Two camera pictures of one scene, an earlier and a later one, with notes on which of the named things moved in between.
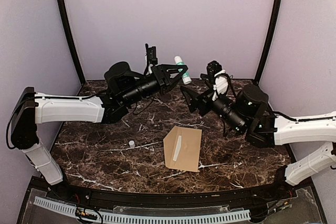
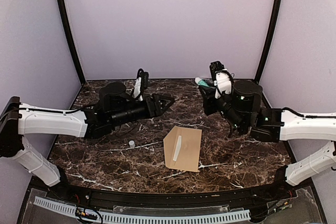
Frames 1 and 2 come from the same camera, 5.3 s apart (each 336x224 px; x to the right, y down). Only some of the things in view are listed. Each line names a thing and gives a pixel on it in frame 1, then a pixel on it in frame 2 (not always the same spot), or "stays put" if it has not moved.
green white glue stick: [186, 76] to [201, 82]
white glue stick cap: [132, 144] stays put
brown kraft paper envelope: [182, 148] stays put
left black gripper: [164, 77] to [157, 110]
